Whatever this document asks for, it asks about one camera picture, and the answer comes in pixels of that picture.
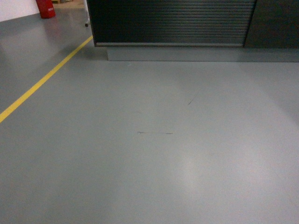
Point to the black slatted checkout counter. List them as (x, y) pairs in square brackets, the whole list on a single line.
[(197, 30)]

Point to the red fire extinguisher box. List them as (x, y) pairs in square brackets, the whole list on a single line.
[(46, 9)]

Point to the white caster leg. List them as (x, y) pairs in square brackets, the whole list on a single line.
[(87, 23)]

